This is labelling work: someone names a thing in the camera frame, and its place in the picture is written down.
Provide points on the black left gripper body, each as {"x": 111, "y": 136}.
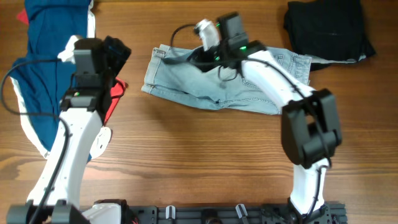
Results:
{"x": 117, "y": 61}

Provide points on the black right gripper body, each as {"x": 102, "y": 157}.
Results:
{"x": 212, "y": 58}

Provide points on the light blue denim shorts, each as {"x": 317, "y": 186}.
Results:
{"x": 219, "y": 88}

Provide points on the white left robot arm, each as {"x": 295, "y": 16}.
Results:
{"x": 56, "y": 195}

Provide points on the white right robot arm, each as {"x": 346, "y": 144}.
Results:
{"x": 310, "y": 129}

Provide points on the white garment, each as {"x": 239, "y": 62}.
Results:
{"x": 103, "y": 138}

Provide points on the dark blue shirt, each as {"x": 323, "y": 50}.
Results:
{"x": 44, "y": 80}

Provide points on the black folded garment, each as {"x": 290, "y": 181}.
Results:
{"x": 328, "y": 31}

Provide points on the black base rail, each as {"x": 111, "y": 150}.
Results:
{"x": 328, "y": 213}

